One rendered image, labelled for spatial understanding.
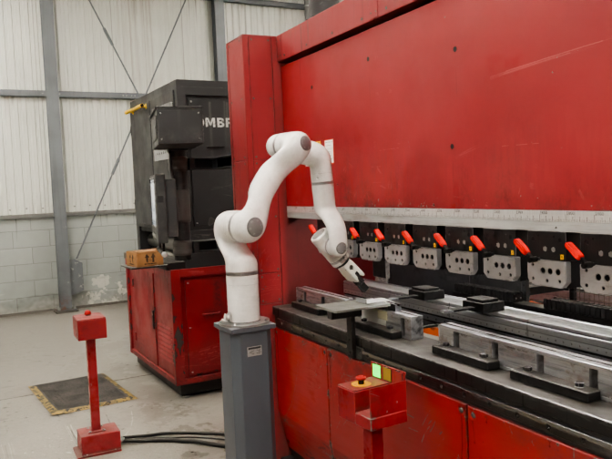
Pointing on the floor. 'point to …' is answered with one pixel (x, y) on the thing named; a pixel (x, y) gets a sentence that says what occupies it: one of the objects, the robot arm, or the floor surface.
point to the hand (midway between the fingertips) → (362, 287)
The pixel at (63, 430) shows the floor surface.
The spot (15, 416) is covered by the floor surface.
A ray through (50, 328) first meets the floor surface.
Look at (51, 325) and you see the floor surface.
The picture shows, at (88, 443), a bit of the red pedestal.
